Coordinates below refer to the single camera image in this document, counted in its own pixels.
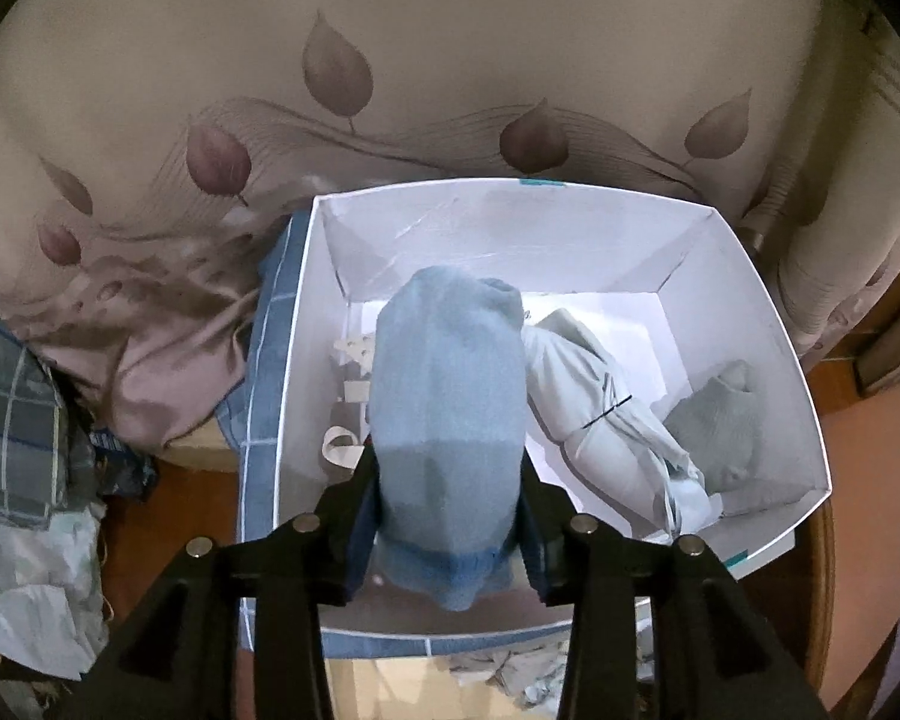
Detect brown wooden furniture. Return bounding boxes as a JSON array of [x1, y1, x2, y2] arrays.
[[799, 300, 900, 720]]

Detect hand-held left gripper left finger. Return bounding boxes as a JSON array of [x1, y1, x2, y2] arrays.
[[79, 444, 381, 720]]

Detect brown cardboard box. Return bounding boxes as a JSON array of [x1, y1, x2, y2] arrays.
[[157, 420, 241, 473]]

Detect white underwear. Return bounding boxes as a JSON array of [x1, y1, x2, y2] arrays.
[[450, 649, 578, 713]]

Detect grey plaid blanket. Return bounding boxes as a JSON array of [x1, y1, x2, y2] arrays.
[[0, 289, 98, 533]]

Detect blue checked cloth cover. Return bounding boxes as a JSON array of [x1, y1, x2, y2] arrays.
[[216, 211, 571, 661]]

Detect dark plastic package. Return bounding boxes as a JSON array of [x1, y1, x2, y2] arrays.
[[82, 424, 158, 503]]

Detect wooden drawer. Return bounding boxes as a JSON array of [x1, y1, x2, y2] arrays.
[[322, 600, 661, 720]]

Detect white paper loop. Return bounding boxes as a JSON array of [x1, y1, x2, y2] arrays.
[[322, 426, 367, 470]]

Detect light blue sock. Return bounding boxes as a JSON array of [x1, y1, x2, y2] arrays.
[[367, 268, 527, 612]]

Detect grey underwear with black line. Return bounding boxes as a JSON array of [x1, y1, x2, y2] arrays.
[[523, 309, 723, 547]]

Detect white cardboard box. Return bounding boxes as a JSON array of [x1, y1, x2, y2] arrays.
[[274, 178, 830, 635]]

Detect leaf print bedsheet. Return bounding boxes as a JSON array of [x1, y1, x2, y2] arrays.
[[0, 0, 900, 455]]

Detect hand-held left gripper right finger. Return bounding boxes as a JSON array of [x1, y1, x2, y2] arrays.
[[517, 457, 826, 720]]

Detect white plastic bag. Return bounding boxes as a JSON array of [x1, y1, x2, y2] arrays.
[[0, 499, 110, 680]]

